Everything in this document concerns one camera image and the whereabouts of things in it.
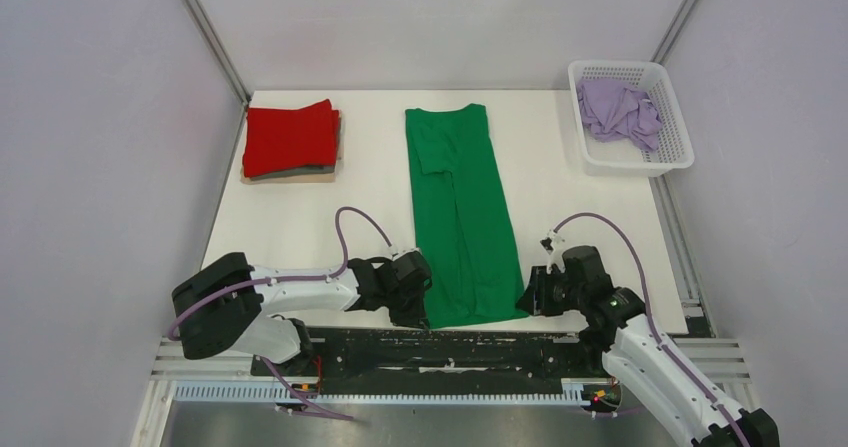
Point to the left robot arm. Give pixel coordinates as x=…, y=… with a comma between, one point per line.
x=232, y=305

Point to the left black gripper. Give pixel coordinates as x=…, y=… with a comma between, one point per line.
x=414, y=317

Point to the left aluminium corner post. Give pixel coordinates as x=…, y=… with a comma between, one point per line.
x=205, y=27

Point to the white plastic basket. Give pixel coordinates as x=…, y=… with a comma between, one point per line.
x=622, y=158

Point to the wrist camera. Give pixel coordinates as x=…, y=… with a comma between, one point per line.
x=412, y=256
x=554, y=242

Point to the right aluminium corner post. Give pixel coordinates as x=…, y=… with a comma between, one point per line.
x=674, y=30

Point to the folded red t-shirt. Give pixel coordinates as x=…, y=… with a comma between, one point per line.
x=288, y=139

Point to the green t-shirt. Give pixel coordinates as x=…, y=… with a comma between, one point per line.
x=461, y=219

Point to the crumpled purple t-shirt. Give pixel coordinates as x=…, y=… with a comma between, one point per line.
x=612, y=110

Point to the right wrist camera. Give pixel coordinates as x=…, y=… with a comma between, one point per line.
x=554, y=242

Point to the white slotted cable duct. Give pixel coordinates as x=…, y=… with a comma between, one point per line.
x=273, y=392

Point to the aluminium corner post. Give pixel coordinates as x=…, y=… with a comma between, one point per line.
x=674, y=30
x=205, y=27

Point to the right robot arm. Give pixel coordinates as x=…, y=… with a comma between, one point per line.
x=624, y=340

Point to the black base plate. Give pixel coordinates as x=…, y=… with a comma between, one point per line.
x=392, y=361

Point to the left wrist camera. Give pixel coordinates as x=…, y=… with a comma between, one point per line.
x=412, y=256

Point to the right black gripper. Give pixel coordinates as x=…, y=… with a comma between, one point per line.
x=533, y=300

